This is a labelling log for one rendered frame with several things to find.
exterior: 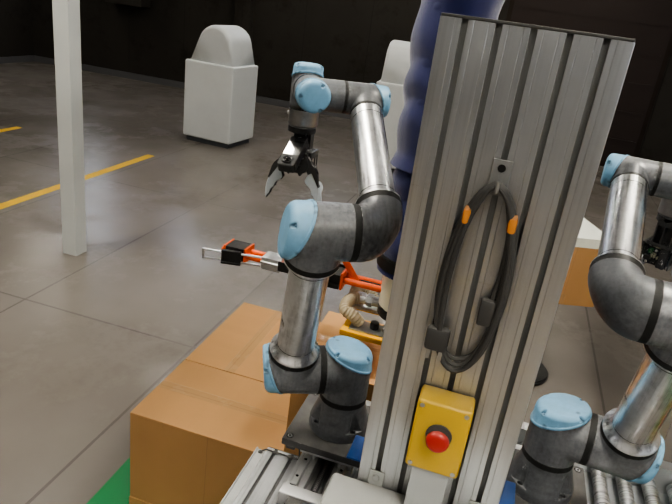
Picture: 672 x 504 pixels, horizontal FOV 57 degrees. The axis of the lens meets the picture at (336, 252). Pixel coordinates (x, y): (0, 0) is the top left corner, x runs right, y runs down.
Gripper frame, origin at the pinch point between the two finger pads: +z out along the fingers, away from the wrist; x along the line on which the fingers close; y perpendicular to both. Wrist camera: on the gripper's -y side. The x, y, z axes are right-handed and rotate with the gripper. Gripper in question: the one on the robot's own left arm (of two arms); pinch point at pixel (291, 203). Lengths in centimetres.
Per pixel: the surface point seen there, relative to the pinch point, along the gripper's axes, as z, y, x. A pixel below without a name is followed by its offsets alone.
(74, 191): 101, 213, 237
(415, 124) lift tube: -21.5, 25.4, -24.8
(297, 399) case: 71, 15, -4
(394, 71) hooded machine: 25, 642, 103
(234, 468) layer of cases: 108, 16, 16
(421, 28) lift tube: -46, 27, -22
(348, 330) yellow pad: 45, 22, -16
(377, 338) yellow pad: 45, 22, -25
